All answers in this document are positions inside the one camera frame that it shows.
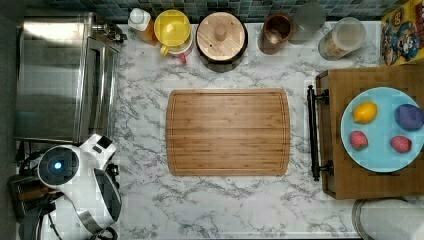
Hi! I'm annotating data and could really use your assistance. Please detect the red strawberry left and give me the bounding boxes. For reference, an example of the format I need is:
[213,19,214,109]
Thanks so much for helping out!
[349,130,368,150]

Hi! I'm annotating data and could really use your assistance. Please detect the purple plum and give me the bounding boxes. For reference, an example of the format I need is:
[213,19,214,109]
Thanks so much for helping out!
[394,104,424,130]

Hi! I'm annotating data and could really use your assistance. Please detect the yellow cereal box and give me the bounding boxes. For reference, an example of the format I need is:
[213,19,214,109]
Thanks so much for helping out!
[380,0,424,66]

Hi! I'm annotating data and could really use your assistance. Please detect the light blue plate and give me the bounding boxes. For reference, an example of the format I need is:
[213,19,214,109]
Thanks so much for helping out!
[340,87,423,173]

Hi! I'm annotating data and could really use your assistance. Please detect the yellow lidded pitcher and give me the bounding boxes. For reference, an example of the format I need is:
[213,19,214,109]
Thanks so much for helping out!
[154,10,193,64]

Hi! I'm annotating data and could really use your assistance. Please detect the grey glass tumbler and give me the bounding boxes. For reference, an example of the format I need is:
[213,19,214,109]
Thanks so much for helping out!
[289,2,326,45]

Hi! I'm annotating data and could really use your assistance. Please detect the clear cereal container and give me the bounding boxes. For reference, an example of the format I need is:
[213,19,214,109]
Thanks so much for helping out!
[318,17,366,61]

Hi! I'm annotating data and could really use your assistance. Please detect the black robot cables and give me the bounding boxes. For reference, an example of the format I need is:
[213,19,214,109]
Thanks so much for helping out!
[7,141,58,240]

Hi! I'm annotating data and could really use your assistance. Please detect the red strawberry right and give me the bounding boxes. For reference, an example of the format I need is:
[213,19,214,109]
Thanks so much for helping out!
[390,136,412,153]

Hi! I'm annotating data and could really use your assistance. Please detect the wooden serving tray black handle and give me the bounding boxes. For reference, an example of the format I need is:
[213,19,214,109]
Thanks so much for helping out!
[308,65,424,200]

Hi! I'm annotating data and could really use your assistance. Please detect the orange juice bottle white cap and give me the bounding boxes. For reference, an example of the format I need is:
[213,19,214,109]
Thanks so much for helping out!
[128,8,158,46]

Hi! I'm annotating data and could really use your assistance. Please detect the black pot wooden lid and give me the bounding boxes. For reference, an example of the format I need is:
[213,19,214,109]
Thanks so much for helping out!
[196,12,248,73]

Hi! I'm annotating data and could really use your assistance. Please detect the bamboo cutting board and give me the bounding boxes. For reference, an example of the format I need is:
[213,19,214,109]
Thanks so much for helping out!
[166,88,291,176]

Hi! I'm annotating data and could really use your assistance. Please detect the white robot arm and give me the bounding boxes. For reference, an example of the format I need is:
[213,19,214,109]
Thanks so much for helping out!
[37,134,122,240]

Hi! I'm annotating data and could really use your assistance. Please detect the stainless steel toaster oven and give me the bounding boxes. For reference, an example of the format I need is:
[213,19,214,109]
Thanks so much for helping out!
[15,12,127,144]

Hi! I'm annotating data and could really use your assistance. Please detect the red strawberry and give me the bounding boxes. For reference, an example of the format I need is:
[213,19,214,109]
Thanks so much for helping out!
[349,130,368,150]
[390,136,412,153]

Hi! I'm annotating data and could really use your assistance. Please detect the yellow lemon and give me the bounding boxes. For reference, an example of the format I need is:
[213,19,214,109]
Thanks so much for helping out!
[353,101,378,124]

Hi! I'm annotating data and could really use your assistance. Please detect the brown wooden cup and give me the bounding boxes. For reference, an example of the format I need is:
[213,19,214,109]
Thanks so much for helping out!
[258,13,294,55]

